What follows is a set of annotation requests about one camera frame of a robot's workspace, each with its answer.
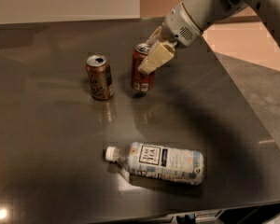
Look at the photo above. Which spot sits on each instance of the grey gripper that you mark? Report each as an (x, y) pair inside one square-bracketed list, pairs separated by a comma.
[(176, 27)]

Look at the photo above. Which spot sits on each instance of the red coke can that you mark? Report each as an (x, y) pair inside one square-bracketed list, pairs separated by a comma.
[(140, 82)]

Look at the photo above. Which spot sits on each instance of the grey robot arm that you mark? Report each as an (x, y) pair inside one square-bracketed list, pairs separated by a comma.
[(206, 12)]

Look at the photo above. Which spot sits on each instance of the orange soda can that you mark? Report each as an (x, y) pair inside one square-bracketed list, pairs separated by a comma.
[(100, 79)]

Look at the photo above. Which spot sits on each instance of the white tea bottle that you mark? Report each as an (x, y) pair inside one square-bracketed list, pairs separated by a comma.
[(159, 162)]

